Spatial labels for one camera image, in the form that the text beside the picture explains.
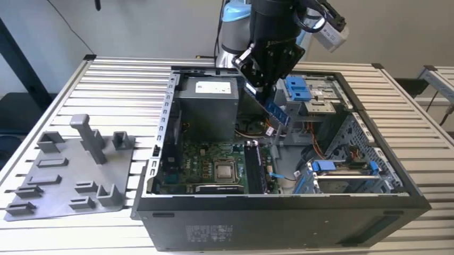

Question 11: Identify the silver CPU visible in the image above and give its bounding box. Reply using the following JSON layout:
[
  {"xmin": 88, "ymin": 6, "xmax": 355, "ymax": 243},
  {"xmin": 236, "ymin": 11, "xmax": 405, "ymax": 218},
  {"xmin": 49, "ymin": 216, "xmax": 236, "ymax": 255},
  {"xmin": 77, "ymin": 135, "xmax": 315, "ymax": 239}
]
[{"xmin": 214, "ymin": 164, "xmax": 236, "ymax": 183}]

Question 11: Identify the green motherboard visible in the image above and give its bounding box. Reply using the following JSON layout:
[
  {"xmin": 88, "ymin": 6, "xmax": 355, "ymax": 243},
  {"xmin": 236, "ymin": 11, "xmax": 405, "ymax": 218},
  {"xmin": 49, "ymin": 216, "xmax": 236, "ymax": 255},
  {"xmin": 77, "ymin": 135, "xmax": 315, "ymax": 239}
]
[{"xmin": 154, "ymin": 140, "xmax": 281, "ymax": 194}]

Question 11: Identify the black graphics card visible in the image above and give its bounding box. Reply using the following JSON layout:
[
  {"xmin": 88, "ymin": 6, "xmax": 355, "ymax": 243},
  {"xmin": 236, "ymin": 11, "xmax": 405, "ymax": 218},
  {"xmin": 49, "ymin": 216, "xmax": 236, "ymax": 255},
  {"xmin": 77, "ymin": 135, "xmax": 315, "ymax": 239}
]
[{"xmin": 193, "ymin": 184, "xmax": 245, "ymax": 194}]

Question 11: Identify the hard disk in blue carrier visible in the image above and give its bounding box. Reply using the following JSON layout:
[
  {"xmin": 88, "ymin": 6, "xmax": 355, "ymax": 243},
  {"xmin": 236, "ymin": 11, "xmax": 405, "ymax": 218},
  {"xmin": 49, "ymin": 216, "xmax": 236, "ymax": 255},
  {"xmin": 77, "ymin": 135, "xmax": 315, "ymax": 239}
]
[{"xmin": 308, "ymin": 160, "xmax": 380, "ymax": 194}]

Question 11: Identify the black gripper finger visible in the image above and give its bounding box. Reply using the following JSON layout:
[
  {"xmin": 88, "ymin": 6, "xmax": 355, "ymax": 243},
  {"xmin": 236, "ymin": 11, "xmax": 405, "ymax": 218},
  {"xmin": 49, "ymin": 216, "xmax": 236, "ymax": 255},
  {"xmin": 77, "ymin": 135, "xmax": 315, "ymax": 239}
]
[
  {"xmin": 230, "ymin": 44, "xmax": 265, "ymax": 89},
  {"xmin": 263, "ymin": 43, "xmax": 307, "ymax": 89}
]

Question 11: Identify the thin black wall cable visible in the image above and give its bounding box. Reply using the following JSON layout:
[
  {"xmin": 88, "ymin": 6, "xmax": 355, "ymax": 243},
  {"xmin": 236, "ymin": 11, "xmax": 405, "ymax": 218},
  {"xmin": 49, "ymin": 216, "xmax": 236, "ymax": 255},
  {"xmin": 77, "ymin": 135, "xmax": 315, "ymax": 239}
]
[{"xmin": 48, "ymin": 0, "xmax": 93, "ymax": 56}]

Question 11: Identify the orange wire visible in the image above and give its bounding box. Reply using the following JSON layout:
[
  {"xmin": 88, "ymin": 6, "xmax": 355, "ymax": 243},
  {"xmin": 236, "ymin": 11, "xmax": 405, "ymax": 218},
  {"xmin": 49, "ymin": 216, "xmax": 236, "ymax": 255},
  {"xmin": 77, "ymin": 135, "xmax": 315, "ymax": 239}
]
[{"xmin": 308, "ymin": 121, "xmax": 325, "ymax": 158}]

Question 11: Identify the metal slat side table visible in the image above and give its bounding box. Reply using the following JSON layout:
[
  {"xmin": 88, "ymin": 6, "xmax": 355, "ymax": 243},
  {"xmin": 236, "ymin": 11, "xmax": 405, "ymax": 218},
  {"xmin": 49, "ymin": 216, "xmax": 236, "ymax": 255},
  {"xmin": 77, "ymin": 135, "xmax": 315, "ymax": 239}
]
[{"xmin": 412, "ymin": 65, "xmax": 454, "ymax": 128}]

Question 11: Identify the grey metal drive cage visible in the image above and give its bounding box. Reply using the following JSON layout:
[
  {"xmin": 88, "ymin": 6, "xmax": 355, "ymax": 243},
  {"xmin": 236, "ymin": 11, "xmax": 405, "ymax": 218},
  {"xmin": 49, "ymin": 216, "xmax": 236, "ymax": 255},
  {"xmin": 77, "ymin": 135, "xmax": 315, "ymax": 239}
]
[{"xmin": 271, "ymin": 76, "xmax": 349, "ymax": 146}]

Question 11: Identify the blue drive carrier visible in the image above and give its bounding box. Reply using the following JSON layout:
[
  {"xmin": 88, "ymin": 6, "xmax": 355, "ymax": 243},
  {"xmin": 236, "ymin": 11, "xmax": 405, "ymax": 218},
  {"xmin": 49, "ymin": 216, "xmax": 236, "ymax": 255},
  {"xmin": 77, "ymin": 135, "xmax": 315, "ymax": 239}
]
[{"xmin": 283, "ymin": 76, "xmax": 311, "ymax": 102}]

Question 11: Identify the black open PC case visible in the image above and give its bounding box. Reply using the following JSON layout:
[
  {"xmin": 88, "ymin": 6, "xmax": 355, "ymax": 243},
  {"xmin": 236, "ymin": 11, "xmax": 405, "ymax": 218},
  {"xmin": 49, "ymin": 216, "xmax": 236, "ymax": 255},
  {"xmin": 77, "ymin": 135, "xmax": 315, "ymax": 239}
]
[{"xmin": 130, "ymin": 65, "xmax": 432, "ymax": 252}]

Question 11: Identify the RAM stick with blue label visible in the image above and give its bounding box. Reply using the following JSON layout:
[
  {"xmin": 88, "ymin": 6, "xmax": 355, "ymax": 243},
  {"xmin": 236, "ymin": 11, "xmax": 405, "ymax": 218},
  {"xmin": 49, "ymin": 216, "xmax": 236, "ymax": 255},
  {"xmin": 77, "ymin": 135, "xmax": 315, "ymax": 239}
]
[{"xmin": 244, "ymin": 81, "xmax": 293, "ymax": 127}]

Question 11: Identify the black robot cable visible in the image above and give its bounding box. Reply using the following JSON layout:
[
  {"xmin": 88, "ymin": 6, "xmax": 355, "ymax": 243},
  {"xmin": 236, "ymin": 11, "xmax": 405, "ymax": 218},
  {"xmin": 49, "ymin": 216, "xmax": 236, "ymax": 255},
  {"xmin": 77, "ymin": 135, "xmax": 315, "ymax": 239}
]
[{"xmin": 213, "ymin": 0, "xmax": 228, "ymax": 57}]

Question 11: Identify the black desk frame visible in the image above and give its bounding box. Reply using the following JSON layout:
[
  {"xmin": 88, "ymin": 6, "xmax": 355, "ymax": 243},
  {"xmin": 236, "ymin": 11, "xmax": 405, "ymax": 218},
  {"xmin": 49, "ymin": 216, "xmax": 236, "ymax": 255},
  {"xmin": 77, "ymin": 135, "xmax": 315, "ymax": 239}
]
[{"xmin": 0, "ymin": 18, "xmax": 50, "ymax": 107}]

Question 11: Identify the CPU socket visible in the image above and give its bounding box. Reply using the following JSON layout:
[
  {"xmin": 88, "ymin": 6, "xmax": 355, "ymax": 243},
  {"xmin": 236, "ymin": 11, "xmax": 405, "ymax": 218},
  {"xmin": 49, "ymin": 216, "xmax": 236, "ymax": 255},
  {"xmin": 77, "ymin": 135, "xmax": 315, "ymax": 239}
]
[{"xmin": 210, "ymin": 158, "xmax": 243, "ymax": 185}]

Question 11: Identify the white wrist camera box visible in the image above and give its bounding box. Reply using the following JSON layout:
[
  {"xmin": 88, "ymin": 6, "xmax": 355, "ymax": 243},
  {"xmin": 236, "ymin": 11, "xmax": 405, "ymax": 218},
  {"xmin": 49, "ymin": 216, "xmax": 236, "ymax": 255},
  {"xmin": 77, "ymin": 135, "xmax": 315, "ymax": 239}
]
[{"xmin": 311, "ymin": 15, "xmax": 349, "ymax": 53}]

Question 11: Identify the grey power supply unit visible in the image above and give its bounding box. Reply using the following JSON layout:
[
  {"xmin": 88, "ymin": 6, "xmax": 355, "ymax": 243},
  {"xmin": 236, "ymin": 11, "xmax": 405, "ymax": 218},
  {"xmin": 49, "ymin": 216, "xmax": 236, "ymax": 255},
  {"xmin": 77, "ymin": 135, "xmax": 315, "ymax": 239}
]
[{"xmin": 174, "ymin": 76, "xmax": 240, "ymax": 142}]

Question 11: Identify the grey parts rack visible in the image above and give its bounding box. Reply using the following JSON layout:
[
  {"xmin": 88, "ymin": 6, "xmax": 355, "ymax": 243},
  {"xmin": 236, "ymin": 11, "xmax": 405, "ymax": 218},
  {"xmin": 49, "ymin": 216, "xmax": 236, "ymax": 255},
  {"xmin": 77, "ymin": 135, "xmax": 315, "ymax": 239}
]
[{"xmin": 3, "ymin": 114, "xmax": 137, "ymax": 223}]

